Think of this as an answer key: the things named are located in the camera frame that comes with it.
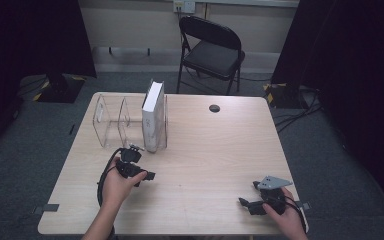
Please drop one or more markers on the person's left hand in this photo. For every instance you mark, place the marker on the person's left hand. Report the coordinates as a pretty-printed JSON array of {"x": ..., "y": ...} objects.
[{"x": 116, "y": 188}]

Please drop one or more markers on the clear acrylic file rack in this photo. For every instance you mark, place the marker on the clear acrylic file rack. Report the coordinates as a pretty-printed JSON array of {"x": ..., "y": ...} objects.
[{"x": 113, "y": 130}]

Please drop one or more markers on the black stand base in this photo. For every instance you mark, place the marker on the black stand base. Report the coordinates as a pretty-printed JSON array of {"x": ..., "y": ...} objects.
[{"x": 60, "y": 90}]

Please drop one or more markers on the white wall socket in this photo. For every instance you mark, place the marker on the white wall socket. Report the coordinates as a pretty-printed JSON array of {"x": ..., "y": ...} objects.
[{"x": 184, "y": 5}]

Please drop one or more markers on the yellow-black striped stand base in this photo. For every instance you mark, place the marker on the yellow-black striped stand base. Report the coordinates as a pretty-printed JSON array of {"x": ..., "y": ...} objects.
[{"x": 280, "y": 95}]

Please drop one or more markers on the person's right hand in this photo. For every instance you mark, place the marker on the person's right hand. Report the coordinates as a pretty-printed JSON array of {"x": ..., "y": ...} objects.
[{"x": 288, "y": 223}]

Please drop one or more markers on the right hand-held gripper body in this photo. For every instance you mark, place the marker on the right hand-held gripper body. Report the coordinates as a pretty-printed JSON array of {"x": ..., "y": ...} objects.
[{"x": 273, "y": 196}]

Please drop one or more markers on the white book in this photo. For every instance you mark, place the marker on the white book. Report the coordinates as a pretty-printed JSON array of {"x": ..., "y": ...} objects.
[{"x": 153, "y": 123}]

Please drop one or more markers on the small black floor object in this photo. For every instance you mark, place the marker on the small black floor object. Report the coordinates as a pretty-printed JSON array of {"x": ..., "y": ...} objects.
[{"x": 71, "y": 129}]

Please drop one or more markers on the black folding chair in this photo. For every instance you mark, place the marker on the black folding chair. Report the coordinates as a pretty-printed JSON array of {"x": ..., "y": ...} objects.
[{"x": 213, "y": 56}]

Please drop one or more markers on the grey tape strip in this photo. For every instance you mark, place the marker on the grey tape strip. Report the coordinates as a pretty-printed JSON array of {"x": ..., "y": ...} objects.
[
  {"x": 46, "y": 208},
  {"x": 305, "y": 205}
]

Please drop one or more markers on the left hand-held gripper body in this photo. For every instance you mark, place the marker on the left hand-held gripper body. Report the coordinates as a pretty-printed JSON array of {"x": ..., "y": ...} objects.
[{"x": 130, "y": 166}]

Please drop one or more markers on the dark curtain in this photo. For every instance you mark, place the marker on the dark curtain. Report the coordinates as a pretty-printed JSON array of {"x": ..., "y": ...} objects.
[
  {"x": 356, "y": 83},
  {"x": 30, "y": 40}
]

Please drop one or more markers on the black round table grommet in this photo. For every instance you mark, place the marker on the black round table grommet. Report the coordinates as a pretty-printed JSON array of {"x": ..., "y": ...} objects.
[{"x": 214, "y": 108}]

